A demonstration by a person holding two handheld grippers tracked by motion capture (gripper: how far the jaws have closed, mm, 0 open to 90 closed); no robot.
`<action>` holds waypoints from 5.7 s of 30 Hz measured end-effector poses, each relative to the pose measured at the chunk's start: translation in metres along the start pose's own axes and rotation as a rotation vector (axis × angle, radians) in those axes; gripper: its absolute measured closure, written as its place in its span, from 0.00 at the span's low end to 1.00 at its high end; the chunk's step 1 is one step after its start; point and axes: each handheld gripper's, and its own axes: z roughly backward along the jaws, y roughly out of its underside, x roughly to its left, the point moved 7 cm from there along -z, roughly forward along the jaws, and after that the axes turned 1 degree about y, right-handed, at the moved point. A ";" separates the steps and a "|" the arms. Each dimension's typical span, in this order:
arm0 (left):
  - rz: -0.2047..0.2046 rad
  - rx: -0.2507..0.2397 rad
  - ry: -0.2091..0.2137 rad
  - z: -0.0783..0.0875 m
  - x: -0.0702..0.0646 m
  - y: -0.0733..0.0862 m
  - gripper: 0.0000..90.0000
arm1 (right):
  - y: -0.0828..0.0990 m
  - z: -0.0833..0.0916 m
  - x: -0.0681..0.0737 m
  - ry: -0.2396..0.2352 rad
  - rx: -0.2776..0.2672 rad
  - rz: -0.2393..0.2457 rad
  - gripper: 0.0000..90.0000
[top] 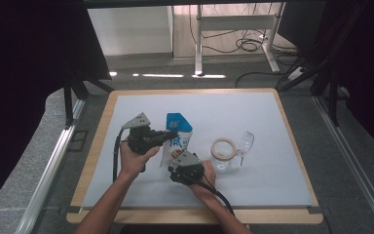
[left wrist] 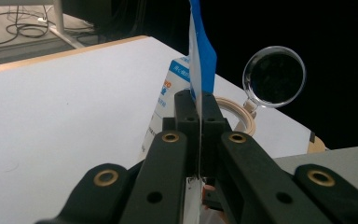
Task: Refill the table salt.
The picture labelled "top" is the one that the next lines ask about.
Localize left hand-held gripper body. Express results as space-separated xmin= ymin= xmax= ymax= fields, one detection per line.
xmin=122 ymin=112 xmax=168 ymax=155

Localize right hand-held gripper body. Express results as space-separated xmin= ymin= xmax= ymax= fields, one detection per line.
xmin=173 ymin=150 xmax=206 ymax=186

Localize blue and white milk pouch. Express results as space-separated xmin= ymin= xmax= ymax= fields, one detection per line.
xmin=159 ymin=112 xmax=194 ymax=169

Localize glass jug with lid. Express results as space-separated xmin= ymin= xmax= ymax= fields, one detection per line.
xmin=209 ymin=131 xmax=255 ymax=173

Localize person's right hand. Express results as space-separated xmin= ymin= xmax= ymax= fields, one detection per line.
xmin=189 ymin=160 xmax=217 ymax=199

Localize person's left hand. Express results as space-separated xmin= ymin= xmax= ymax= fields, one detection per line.
xmin=119 ymin=142 xmax=160 ymax=178

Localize wooden table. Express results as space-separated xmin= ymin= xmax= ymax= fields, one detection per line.
xmin=66 ymin=87 xmax=324 ymax=226

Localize black metal stand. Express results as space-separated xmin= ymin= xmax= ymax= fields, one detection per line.
xmin=62 ymin=66 xmax=115 ymax=129
xmin=277 ymin=0 xmax=368 ymax=128

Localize pale blue table mat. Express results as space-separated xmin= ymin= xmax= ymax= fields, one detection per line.
xmin=82 ymin=92 xmax=315 ymax=209

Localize white panel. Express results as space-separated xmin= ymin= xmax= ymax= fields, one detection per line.
xmin=87 ymin=6 xmax=173 ymax=57

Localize white power strip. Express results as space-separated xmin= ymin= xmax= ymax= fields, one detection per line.
xmin=286 ymin=66 xmax=305 ymax=82

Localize dark curtain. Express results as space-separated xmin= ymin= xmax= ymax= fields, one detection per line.
xmin=0 ymin=0 xmax=112 ymax=217
xmin=324 ymin=0 xmax=374 ymax=162

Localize left hand-held gripper black cable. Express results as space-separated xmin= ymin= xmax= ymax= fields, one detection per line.
xmin=112 ymin=129 xmax=131 ymax=183

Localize hand-held gripper black cable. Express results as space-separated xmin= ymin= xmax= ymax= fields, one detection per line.
xmin=174 ymin=170 xmax=236 ymax=216
xmin=112 ymin=129 xmax=131 ymax=183

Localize right hand-held gripper black cable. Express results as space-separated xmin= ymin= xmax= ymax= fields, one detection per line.
xmin=174 ymin=170 xmax=236 ymax=216

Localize aluminium rail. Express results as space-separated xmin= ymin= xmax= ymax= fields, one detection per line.
xmin=313 ymin=96 xmax=374 ymax=234
xmin=14 ymin=98 xmax=86 ymax=234

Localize black floor cables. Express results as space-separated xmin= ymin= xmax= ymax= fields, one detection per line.
xmin=188 ymin=3 xmax=301 ymax=90

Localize white desk frame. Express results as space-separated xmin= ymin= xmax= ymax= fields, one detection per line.
xmin=193 ymin=3 xmax=286 ymax=77

